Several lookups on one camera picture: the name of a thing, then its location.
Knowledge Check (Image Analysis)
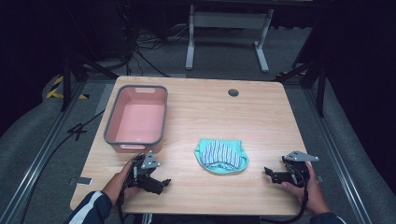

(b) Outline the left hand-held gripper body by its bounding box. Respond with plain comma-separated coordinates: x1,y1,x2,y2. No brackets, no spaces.
130,150,162,191

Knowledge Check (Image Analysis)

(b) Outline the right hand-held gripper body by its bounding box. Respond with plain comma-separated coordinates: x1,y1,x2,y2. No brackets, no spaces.
276,149,320,189

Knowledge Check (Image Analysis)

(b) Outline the teal striped underwear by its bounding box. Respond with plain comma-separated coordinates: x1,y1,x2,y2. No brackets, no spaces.
193,137,249,175

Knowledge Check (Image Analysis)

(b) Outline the pink basin with grey rim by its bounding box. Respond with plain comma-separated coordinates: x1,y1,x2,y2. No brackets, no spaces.
103,84,169,155

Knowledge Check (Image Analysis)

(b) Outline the person's right hand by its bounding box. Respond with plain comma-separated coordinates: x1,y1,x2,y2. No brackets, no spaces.
280,161,332,217

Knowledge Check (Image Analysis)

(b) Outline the person's left hand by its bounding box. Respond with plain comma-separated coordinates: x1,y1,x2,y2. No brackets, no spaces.
102,159,140,207

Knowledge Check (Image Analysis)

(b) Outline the black tripod stand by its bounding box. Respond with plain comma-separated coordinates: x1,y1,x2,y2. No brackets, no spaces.
273,57,329,119
60,51,120,113

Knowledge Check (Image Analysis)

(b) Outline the yellow black hazard tape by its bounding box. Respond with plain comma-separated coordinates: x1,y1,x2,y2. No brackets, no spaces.
45,75,91,101

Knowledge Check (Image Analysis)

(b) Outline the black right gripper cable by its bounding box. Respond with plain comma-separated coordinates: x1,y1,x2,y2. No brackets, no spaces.
261,164,310,224

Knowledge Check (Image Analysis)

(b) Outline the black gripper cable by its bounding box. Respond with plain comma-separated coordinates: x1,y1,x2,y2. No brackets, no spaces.
261,164,310,224
115,164,138,224

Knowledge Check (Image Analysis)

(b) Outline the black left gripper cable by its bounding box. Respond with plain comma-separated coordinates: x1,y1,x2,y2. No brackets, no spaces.
115,164,138,224

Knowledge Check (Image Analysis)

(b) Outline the aluminium floor rail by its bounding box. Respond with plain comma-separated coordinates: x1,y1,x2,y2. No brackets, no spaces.
0,81,87,224
303,88,375,224

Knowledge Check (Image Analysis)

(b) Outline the black floor cable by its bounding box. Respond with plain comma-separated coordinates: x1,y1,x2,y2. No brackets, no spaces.
19,109,106,224

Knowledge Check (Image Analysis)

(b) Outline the tangle of floor cables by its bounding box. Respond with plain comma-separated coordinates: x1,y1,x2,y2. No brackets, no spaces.
122,21,190,78

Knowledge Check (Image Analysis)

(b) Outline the white metal desk frame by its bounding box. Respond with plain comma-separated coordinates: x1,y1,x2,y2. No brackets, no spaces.
185,4,276,75

